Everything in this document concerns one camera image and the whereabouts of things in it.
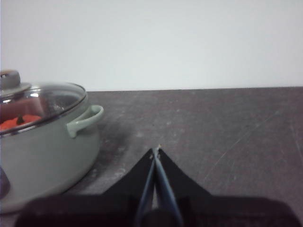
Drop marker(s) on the orange toy pumpkin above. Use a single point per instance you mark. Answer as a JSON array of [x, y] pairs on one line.
[[9, 124]]

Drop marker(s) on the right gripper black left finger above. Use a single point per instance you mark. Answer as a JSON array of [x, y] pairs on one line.
[[90, 210]]

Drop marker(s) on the glass lid with green knob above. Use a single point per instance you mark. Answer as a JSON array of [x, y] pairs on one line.
[[59, 97]]

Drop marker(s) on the pale green electric cooking pot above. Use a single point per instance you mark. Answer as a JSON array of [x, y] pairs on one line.
[[47, 160]]

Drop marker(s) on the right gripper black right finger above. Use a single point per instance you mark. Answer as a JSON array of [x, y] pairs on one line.
[[225, 212]]

